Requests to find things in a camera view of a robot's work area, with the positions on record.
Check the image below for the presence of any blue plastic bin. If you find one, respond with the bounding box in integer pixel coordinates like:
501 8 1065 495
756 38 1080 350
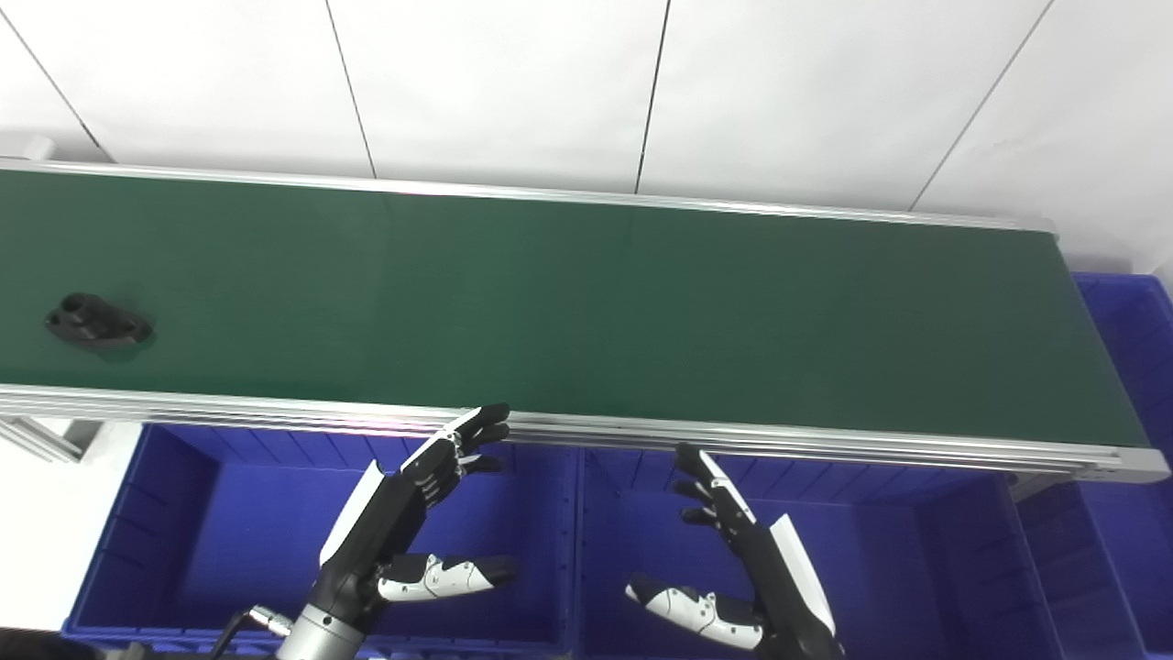
576 445 1066 660
62 423 580 659
1012 271 1173 660

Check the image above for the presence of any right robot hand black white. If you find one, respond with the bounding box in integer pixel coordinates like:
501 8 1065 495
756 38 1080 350
626 444 846 660

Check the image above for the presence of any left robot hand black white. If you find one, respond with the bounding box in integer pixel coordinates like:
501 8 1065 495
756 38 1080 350
316 403 520 611

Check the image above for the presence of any grey conveyor end housing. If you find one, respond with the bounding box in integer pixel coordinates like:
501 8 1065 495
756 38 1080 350
0 133 58 162

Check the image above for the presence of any black flanged machine part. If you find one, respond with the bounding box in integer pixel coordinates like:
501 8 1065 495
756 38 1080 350
44 292 154 350

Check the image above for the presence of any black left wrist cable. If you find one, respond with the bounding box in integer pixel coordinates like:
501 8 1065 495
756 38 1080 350
209 604 296 660

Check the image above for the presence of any green conveyor belt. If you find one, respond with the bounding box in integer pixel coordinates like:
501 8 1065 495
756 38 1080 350
0 169 1150 450
0 158 1172 485

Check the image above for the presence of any aluminium conveyor support leg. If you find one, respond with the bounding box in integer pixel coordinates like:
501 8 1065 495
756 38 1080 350
0 416 104 465

